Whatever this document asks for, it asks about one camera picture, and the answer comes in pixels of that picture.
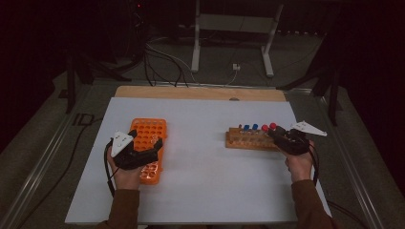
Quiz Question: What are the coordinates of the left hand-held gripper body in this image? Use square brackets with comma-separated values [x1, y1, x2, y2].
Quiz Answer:
[110, 130, 160, 171]

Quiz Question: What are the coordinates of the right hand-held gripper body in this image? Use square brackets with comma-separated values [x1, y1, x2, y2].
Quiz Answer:
[276, 120, 329, 156]

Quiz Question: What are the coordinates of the orange plastic tube rack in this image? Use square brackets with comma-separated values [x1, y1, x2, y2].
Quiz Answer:
[129, 117, 168, 186]

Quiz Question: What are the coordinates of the wooden tube rack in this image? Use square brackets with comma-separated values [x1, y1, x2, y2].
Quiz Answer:
[224, 127, 281, 152]

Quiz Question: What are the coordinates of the person's left hand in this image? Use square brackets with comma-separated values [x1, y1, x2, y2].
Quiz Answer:
[107, 147, 144, 191]

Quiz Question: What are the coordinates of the person's right hand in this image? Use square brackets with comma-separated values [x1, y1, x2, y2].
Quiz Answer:
[284, 141, 316, 184]

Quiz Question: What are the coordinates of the black tripod stand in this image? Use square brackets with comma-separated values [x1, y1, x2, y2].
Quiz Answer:
[65, 47, 132, 115]
[276, 31, 343, 127]

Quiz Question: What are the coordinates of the power strip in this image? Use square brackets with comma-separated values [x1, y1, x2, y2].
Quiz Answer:
[278, 29, 328, 36]

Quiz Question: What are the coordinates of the white metal stand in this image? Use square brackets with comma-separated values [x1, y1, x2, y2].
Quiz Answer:
[190, 0, 285, 78]

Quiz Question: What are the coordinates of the dark equipment with red light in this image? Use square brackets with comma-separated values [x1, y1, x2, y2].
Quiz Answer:
[125, 0, 151, 63]

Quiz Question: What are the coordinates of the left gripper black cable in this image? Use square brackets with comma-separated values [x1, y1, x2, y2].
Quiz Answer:
[103, 141, 117, 197]

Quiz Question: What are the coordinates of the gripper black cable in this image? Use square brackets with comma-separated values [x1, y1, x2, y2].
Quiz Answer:
[103, 141, 117, 197]
[308, 142, 320, 187]

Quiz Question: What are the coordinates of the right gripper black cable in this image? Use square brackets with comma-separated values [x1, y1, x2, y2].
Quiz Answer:
[308, 142, 320, 187]

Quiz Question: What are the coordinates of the long black floor cable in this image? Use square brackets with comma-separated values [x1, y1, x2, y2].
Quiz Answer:
[15, 117, 104, 229]

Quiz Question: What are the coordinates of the white plug cable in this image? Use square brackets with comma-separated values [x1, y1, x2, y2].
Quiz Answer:
[223, 70, 239, 88]

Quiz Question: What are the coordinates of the black floor cable bundle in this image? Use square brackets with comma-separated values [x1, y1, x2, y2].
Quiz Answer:
[142, 41, 192, 89]

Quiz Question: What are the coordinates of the metal floor rail frame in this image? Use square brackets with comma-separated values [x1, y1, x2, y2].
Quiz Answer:
[0, 79, 386, 229]

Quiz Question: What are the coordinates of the short black floor cable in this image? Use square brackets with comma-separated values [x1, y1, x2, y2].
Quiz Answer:
[326, 199, 362, 228]

